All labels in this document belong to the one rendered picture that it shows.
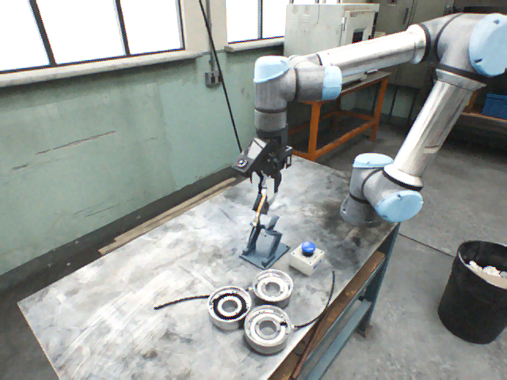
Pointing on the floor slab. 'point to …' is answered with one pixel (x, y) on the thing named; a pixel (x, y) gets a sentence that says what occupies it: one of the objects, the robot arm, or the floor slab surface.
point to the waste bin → (475, 294)
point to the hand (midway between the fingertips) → (263, 199)
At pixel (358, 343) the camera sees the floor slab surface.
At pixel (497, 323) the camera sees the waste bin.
